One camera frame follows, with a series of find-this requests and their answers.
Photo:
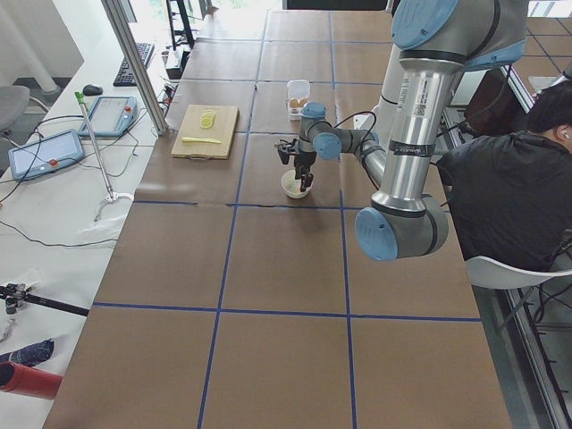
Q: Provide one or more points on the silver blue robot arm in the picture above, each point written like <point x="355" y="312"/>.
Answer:
<point x="434" y="44"/>

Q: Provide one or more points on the white bowl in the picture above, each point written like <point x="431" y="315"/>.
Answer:
<point x="292" y="186"/>

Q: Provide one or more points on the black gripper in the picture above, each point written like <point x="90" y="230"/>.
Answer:
<point x="305" y="160"/>

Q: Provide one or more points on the wooden cutting board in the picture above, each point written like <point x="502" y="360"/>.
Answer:
<point x="223" y="129"/>

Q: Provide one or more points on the white chair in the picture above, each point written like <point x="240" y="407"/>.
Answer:
<point x="488" y="273"/>

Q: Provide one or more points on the black computer mouse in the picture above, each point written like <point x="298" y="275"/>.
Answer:
<point x="92" y="90"/>

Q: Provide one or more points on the red cylinder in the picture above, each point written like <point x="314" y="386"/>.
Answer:
<point x="29" y="381"/>

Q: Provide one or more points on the person in black jacket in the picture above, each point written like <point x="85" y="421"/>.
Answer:
<point x="510" y="195"/>

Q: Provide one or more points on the blue teach pendant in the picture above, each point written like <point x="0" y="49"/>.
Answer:
<point x="110" y="117"/>
<point x="47" y="155"/>

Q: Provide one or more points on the aluminium frame post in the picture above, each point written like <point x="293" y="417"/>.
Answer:
<point x="119" y="23"/>

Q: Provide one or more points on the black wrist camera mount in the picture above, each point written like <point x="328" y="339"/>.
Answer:
<point x="287" y="149"/>

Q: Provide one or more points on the black tripod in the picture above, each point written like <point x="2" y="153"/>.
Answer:
<point x="16" y="294"/>

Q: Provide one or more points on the clear plastic egg box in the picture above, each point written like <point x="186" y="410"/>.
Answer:
<point x="296" y="89"/>

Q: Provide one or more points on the yellow plastic knife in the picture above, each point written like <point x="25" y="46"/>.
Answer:
<point x="200" y="140"/>

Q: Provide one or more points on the silver reacher grabber stick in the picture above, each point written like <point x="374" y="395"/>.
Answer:
<point x="111" y="195"/>

